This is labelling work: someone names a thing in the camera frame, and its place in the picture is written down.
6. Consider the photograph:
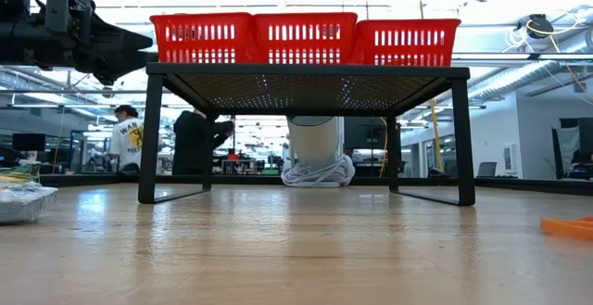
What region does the orange rubber band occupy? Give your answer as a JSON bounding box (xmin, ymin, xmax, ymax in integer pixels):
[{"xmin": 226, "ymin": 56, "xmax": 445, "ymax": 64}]
[{"xmin": 539, "ymin": 216, "xmax": 593, "ymax": 243}]

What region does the black framed partition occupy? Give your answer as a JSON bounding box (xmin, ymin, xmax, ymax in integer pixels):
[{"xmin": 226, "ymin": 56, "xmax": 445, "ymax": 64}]
[{"xmin": 549, "ymin": 117, "xmax": 593, "ymax": 181}]

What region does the black monitor screen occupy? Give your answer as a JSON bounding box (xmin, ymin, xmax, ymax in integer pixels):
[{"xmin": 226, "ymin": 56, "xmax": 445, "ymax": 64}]
[{"xmin": 343, "ymin": 116, "xmax": 388, "ymax": 151}]

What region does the white cylindrical appliance black rim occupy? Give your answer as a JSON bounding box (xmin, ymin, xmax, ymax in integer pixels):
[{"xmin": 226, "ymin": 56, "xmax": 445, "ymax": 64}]
[{"xmin": 285, "ymin": 115, "xmax": 347, "ymax": 189}]

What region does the yellow green crayon pack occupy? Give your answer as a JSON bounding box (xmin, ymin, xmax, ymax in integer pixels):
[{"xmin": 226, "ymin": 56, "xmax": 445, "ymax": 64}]
[{"xmin": 0, "ymin": 164, "xmax": 42, "ymax": 189}]

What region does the small black monitor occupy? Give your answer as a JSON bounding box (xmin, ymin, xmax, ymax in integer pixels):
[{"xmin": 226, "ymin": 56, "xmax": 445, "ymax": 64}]
[{"xmin": 11, "ymin": 133, "xmax": 47, "ymax": 153}]

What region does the black round ceiling fixture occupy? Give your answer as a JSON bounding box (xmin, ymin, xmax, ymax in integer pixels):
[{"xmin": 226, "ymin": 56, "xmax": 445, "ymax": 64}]
[{"xmin": 525, "ymin": 13, "xmax": 556, "ymax": 41}]

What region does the black metal mesh riser stand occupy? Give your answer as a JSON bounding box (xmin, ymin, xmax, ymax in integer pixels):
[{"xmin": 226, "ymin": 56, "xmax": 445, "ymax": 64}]
[{"xmin": 137, "ymin": 61, "xmax": 477, "ymax": 207}]

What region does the clear plastic snack bag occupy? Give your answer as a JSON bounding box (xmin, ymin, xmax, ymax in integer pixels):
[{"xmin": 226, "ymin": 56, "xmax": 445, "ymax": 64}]
[{"xmin": 0, "ymin": 182, "xmax": 59, "ymax": 225}]

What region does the red plastic slotted basket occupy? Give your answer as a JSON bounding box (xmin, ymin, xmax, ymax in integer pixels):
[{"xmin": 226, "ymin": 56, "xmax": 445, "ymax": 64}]
[
  {"xmin": 350, "ymin": 18, "xmax": 462, "ymax": 68},
  {"xmin": 252, "ymin": 11, "xmax": 360, "ymax": 66},
  {"xmin": 148, "ymin": 11, "xmax": 257, "ymax": 65}
]

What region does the yellow hanging cable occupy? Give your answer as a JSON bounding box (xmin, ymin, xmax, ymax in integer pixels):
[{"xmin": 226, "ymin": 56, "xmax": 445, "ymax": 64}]
[{"xmin": 414, "ymin": 0, "xmax": 446, "ymax": 172}]

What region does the black aluminium table frame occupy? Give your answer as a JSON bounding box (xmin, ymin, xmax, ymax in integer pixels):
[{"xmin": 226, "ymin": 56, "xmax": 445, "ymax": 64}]
[{"xmin": 39, "ymin": 172, "xmax": 593, "ymax": 197}]

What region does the grey office chair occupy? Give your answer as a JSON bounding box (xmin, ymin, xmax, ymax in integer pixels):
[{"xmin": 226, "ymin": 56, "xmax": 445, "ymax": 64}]
[{"xmin": 475, "ymin": 160, "xmax": 498, "ymax": 179}]

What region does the white coiled power cable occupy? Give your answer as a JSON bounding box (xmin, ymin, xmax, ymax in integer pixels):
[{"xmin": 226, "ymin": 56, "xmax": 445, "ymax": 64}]
[{"xmin": 280, "ymin": 153, "xmax": 357, "ymax": 189}]

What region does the person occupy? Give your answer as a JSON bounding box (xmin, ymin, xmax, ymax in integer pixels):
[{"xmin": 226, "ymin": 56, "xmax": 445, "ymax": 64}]
[
  {"xmin": 107, "ymin": 104, "xmax": 146, "ymax": 174},
  {"xmin": 171, "ymin": 108, "xmax": 236, "ymax": 177}
]

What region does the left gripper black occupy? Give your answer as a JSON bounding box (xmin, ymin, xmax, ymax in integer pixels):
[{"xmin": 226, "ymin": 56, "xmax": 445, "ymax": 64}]
[{"xmin": 44, "ymin": 0, "xmax": 159, "ymax": 87}]

